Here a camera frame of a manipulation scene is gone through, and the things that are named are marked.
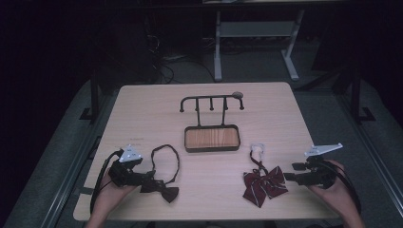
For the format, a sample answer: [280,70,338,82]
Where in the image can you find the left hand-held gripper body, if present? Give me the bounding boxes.
[108,143,150,188]

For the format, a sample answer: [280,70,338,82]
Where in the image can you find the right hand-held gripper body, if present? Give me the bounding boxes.
[303,142,344,190]

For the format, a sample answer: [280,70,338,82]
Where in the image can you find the black bow tie with strap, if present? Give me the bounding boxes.
[140,143,181,204]

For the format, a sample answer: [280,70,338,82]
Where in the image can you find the black hook rack wooden tray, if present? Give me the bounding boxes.
[179,91,245,154]

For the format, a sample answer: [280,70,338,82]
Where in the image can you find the person's right hand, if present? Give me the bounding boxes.
[308,159,359,220]

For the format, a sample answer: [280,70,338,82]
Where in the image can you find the person's left hand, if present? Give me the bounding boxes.
[90,172,138,223]

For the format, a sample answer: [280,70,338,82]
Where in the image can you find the black metal stand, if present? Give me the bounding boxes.
[79,67,103,122]
[349,61,377,124]

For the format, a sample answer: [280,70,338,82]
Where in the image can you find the left hand-held gripper black cable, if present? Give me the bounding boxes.
[89,149,125,217]

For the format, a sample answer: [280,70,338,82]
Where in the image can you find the hand-held gripper black cable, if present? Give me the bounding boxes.
[327,161,363,214]
[89,149,125,217]

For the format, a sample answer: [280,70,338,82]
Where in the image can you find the right hand-held gripper black cable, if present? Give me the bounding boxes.
[327,161,363,214]

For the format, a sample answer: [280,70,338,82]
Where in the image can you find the grey metal rail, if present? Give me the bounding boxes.
[40,89,120,228]
[335,93,403,207]

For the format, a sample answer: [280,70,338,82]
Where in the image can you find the black floor cables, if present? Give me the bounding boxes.
[144,31,217,85]

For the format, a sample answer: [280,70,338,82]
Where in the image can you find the white metal desk frame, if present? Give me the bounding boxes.
[202,0,346,82]

